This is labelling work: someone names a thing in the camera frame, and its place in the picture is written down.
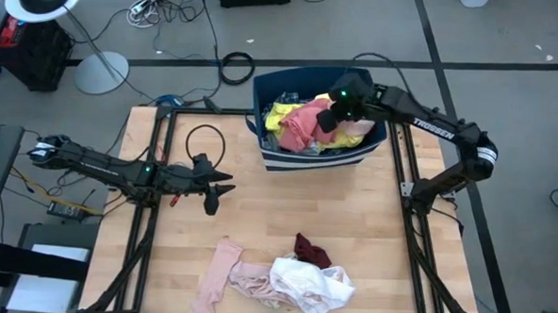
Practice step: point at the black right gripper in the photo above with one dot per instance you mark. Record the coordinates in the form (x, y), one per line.
(352, 98)

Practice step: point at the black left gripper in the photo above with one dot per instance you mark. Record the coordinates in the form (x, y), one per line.
(188, 181)

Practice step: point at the coral pink garment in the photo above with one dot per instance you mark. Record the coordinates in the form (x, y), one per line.
(301, 127)

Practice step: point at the dusty pink garment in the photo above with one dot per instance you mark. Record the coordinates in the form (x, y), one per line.
(358, 128)

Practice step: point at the blue patterned garment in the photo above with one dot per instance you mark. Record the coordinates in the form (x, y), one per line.
(288, 98)

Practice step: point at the pile of clothes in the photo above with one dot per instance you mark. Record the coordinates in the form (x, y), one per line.
(276, 116)

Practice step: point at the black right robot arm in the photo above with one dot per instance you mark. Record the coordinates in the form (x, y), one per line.
(431, 125)

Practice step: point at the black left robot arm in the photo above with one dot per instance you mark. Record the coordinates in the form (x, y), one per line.
(94, 165)

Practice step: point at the navy white striped fabric bin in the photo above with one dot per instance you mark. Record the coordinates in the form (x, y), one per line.
(307, 160)

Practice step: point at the small red connector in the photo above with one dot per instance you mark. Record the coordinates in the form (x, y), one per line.
(174, 201)

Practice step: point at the long light pink stocking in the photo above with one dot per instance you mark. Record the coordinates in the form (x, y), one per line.
(217, 276)

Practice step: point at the crumpled pale pink garment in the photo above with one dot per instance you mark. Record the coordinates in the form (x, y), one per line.
(252, 283)

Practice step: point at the maroon garment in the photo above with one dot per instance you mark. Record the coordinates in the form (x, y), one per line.
(310, 252)

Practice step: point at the large white garment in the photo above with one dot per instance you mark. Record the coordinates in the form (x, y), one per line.
(301, 285)

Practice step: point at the black power adapter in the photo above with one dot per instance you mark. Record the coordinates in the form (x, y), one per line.
(64, 210)

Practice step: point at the white floor lamp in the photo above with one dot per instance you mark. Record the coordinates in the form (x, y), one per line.
(101, 73)

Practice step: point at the white floor object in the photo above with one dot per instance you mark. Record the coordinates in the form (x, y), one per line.
(474, 0)

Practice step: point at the white power strip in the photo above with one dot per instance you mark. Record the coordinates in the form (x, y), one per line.
(141, 6)

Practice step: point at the grey cabinet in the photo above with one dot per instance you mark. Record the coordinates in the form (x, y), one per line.
(47, 283)

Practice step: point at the black crossbeam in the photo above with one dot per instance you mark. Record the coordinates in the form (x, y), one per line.
(29, 261)

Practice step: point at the black plastic crate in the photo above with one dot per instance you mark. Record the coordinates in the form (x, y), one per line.
(33, 56)

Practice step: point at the black aluminium table frame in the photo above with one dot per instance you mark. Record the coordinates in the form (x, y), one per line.
(191, 110)

